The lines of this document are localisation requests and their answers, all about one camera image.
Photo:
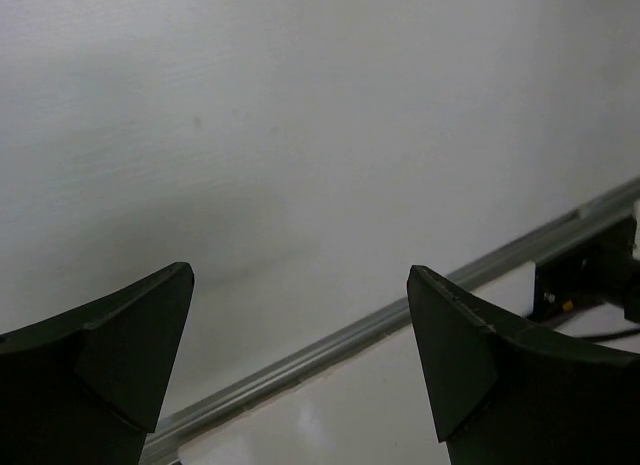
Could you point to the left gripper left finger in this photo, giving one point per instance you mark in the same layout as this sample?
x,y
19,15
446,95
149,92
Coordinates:
x,y
87,386

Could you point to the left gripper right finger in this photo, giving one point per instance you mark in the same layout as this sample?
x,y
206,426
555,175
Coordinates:
x,y
505,390

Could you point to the aluminium table rail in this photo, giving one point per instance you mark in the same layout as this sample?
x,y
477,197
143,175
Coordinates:
x,y
538,246

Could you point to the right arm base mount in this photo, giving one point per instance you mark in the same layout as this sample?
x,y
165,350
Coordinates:
x,y
600,270

